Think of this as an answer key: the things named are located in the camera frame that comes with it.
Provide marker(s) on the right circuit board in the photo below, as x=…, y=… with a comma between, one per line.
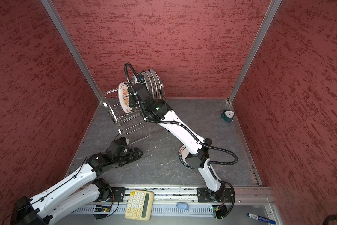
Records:
x=214, y=209

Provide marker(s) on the small blue eraser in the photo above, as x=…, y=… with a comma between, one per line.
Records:
x=182, y=206

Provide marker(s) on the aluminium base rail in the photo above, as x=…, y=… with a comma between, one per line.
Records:
x=166, y=198

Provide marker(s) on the yellow calculator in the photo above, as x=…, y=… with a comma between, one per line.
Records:
x=139, y=205

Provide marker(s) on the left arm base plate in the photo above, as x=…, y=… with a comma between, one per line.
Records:
x=117, y=194

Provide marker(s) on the orange patterned plate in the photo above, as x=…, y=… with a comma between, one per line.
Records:
x=123, y=96

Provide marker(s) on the aluminium corner post right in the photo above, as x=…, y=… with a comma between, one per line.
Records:
x=266, y=22

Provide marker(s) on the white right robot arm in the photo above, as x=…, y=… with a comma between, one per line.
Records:
x=159, y=112

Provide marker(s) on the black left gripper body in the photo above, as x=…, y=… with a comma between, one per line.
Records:
x=128, y=157

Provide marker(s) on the aluminium corner post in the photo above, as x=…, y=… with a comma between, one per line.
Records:
x=266, y=22
x=53, y=14

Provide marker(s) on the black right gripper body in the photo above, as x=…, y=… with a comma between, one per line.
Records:
x=135, y=102

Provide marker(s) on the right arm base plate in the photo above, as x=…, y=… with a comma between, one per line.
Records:
x=204, y=195

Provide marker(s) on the blue white marker pen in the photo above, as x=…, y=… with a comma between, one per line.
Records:
x=262, y=219

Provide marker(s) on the green rimmed white plate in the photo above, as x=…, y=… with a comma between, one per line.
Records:
x=182, y=154

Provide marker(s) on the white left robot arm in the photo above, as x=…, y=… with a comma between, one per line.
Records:
x=79, y=188

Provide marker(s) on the left circuit board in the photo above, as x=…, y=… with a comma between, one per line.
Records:
x=102, y=209

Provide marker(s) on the aluminium corner post left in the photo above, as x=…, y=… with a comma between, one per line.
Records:
x=53, y=14

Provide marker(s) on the stainless steel dish rack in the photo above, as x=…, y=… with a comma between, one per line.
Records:
x=131, y=125

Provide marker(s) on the green white alarm clock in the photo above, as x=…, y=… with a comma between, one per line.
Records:
x=228, y=116

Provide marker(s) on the green rimmed plate outermost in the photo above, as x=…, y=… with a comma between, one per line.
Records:
x=159, y=84

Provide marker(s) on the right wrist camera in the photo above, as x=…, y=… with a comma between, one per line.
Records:
x=140, y=78

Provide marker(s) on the circuit board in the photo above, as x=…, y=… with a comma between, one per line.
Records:
x=214, y=209
x=102, y=209

